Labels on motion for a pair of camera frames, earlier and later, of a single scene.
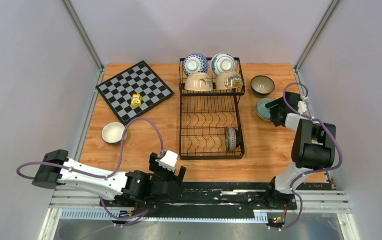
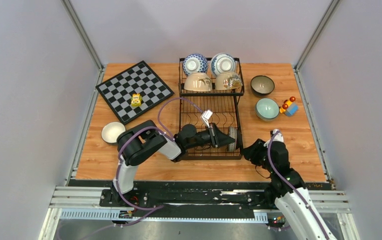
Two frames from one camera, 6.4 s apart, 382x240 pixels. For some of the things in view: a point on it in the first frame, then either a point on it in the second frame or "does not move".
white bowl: (112, 133) does not move
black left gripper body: (161, 174) → (203, 137)
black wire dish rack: (211, 125) does not move
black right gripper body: (275, 110) → (268, 166)
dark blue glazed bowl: (262, 86) does not move
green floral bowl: (262, 111) does not move
